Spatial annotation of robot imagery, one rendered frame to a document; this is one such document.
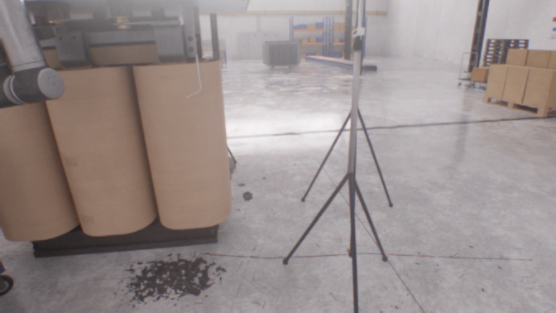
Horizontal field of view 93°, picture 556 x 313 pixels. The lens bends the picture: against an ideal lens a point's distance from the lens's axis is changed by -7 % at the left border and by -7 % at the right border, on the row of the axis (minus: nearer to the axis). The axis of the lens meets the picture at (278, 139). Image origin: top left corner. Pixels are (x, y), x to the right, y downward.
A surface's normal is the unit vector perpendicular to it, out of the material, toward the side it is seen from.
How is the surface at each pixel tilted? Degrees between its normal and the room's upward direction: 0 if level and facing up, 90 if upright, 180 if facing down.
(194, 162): 90
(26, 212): 90
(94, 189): 90
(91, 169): 90
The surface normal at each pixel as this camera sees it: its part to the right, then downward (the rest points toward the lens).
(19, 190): 0.15, 0.32
